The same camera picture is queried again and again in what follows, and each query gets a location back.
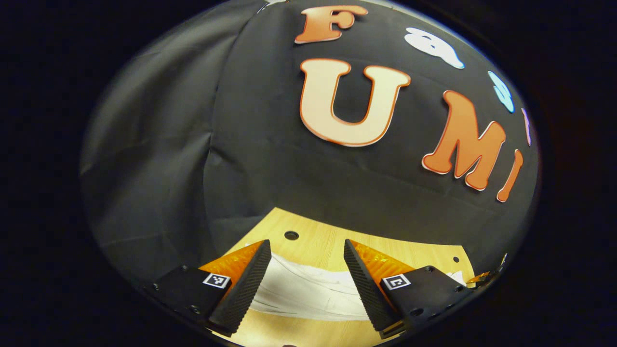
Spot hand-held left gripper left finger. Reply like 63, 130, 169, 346
145, 239, 273, 337

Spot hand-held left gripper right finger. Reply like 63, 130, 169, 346
343, 238, 476, 341

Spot white jeans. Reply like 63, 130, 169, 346
250, 253, 467, 323

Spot black backdrop cloth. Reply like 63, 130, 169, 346
79, 0, 540, 286

